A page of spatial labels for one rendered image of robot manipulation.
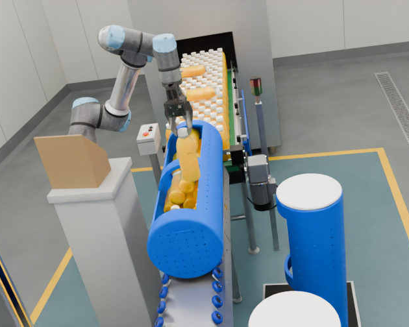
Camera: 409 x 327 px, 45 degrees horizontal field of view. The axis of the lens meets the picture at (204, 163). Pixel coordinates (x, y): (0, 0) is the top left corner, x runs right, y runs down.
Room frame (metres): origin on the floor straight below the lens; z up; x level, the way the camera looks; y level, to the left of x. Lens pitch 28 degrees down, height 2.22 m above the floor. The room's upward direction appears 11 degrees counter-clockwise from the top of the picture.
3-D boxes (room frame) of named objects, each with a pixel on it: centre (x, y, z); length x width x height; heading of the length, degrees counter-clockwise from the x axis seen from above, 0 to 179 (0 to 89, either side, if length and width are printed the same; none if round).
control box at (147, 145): (2.59, 0.29, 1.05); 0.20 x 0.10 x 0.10; 173
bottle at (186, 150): (1.64, 0.06, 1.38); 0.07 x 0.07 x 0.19
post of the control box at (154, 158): (2.59, 0.29, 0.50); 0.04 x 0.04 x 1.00; 83
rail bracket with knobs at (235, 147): (2.37, -0.18, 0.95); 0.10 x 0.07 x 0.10; 83
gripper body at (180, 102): (1.61, 0.06, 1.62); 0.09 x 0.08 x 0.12; 172
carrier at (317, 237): (1.78, -0.42, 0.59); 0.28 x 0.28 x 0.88
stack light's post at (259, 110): (2.69, -0.38, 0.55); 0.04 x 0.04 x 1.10; 83
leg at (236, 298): (2.28, -0.04, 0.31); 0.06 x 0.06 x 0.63; 83
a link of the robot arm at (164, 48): (1.63, 0.06, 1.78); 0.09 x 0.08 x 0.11; 12
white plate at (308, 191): (1.78, -0.42, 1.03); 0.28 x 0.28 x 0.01
